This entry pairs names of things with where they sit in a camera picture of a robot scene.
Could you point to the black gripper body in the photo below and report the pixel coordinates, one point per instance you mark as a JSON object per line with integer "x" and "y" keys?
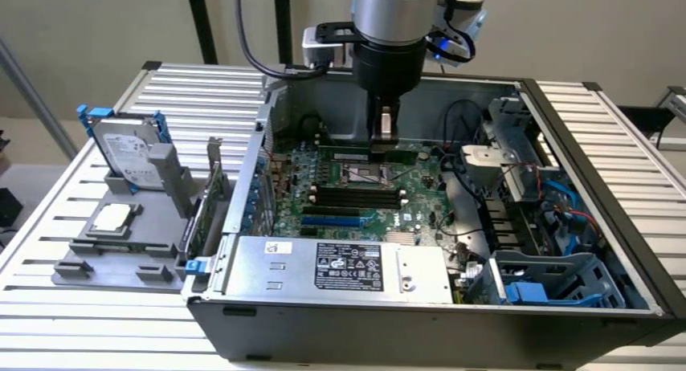
{"x": 389, "y": 68}

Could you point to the green RAM stick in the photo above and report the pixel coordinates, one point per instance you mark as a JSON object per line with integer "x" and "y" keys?
{"x": 343, "y": 154}

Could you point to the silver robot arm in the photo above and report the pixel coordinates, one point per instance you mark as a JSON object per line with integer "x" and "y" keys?
{"x": 394, "y": 13}

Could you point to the black RAM slot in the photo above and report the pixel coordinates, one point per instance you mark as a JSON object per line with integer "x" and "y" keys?
{"x": 354, "y": 190}
{"x": 354, "y": 201}
{"x": 354, "y": 185}
{"x": 354, "y": 196}

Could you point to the CPU socket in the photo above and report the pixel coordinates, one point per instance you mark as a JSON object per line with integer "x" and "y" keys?
{"x": 365, "y": 173}

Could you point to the green motherboard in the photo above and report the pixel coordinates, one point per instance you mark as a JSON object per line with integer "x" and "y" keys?
{"x": 423, "y": 202}

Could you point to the grey metal drive cage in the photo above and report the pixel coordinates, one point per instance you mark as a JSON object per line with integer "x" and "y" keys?
{"x": 509, "y": 126}

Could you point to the long black expansion slot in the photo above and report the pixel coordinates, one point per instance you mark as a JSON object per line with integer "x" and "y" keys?
{"x": 330, "y": 211}

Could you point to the blue expansion slot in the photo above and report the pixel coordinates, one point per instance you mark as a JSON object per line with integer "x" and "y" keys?
{"x": 330, "y": 220}

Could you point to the small silver heat sink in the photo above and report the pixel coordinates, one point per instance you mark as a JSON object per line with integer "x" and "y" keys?
{"x": 402, "y": 238}

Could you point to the short black expansion slot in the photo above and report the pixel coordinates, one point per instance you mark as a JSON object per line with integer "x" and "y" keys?
{"x": 317, "y": 231}

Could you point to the thick black stand pole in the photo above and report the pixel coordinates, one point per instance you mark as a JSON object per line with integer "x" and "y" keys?
{"x": 199, "y": 21}

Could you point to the green graphics card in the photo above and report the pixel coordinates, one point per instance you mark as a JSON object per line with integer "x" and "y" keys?
{"x": 206, "y": 210}

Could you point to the grey power supply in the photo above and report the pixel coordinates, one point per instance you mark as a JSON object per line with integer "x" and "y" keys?
{"x": 268, "y": 282}

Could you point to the blue-grey plastic disk bay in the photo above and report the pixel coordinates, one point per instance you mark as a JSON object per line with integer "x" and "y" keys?
{"x": 557, "y": 266}

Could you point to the silver hard disk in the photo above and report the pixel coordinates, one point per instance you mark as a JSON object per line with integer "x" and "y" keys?
{"x": 126, "y": 150}

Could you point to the blue disk connector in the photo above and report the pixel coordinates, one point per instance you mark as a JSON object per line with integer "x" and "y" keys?
{"x": 525, "y": 294}

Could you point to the blue case latch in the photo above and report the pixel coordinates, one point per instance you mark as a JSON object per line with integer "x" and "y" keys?
{"x": 195, "y": 267}

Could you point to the black open PC case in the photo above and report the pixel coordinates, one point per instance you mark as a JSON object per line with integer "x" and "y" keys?
{"x": 375, "y": 331}

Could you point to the blue disk carrier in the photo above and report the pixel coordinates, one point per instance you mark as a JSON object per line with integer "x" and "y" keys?
{"x": 94, "y": 112}

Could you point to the silver CPU chip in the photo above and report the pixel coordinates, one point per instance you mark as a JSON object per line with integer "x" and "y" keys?
{"x": 115, "y": 217}

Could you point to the grey parts rack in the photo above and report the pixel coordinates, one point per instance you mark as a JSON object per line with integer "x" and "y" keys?
{"x": 115, "y": 262}

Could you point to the slanted grey metal pole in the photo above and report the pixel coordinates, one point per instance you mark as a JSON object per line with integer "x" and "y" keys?
{"x": 38, "y": 102}

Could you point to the black box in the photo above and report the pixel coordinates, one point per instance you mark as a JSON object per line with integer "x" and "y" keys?
{"x": 8, "y": 206}

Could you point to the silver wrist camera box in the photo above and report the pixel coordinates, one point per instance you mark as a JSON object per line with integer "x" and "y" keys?
{"x": 321, "y": 46}

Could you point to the aluminium frame profile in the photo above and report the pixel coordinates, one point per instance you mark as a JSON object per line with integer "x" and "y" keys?
{"x": 670, "y": 114}

